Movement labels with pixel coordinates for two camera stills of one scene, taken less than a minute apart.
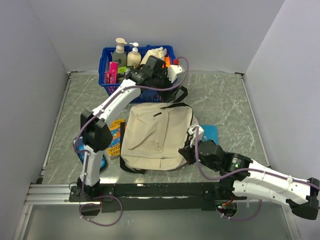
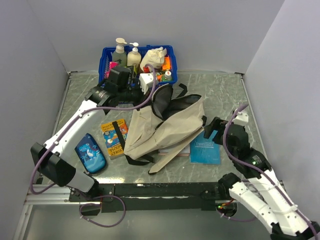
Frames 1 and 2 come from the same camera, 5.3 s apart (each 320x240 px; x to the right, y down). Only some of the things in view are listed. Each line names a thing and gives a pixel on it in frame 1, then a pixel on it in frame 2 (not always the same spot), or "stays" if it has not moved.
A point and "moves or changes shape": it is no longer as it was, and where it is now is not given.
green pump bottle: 119,55 stays
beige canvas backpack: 153,134 moves or changes shape
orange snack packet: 167,62 stays
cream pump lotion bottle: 134,57 stays
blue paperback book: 210,132 moves or changes shape
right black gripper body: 191,156 -> 231,150
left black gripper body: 162,81 -> 132,94
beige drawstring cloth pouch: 160,52 stays
